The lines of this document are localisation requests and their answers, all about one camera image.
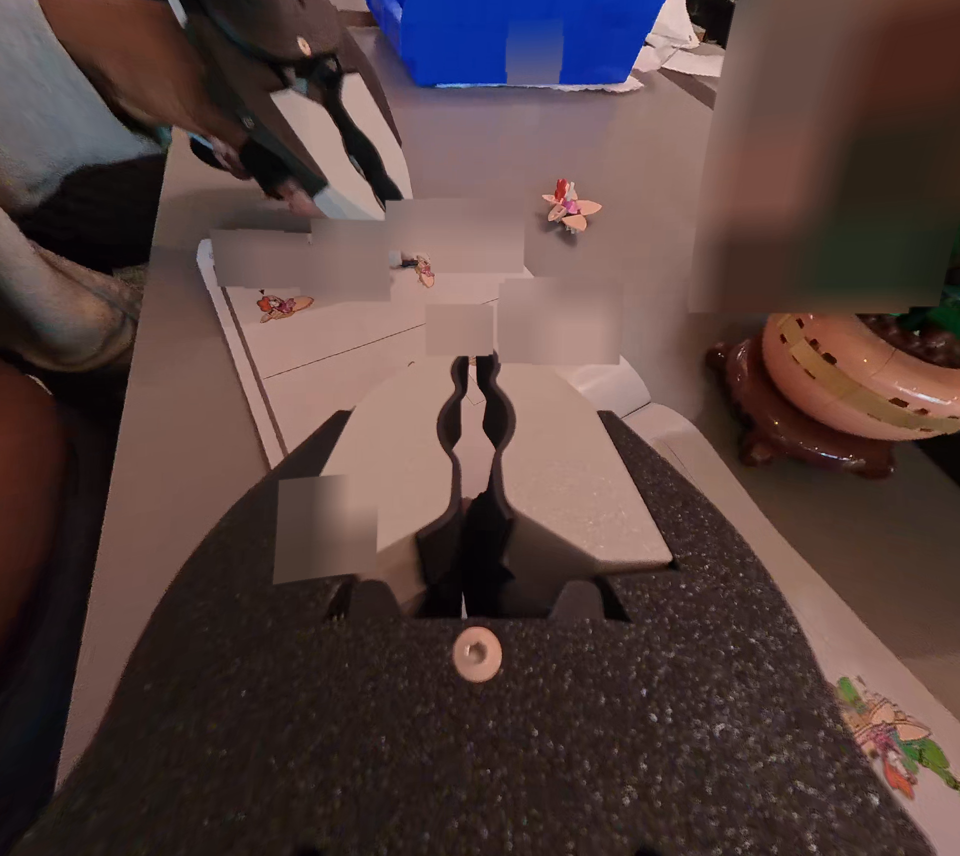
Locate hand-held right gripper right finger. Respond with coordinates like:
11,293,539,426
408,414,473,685
475,352,675,606

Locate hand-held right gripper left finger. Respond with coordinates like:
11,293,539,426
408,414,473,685
318,355,470,610

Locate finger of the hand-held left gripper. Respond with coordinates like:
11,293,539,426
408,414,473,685
328,26,415,201
268,78,390,222

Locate white instruction booklet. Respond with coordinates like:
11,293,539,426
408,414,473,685
196,219,960,856

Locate person's left forearm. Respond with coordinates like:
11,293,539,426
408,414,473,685
0,0,170,216

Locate person's left hand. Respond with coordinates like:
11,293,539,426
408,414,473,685
36,0,253,163

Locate small brick flower toy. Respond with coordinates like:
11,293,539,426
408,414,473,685
541,177,604,236

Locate pink brick flower pot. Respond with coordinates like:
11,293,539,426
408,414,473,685
705,311,960,481

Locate person's grey fleece jacket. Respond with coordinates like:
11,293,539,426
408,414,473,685
0,207,145,377

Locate person's leg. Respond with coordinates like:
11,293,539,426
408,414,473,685
0,365,70,647

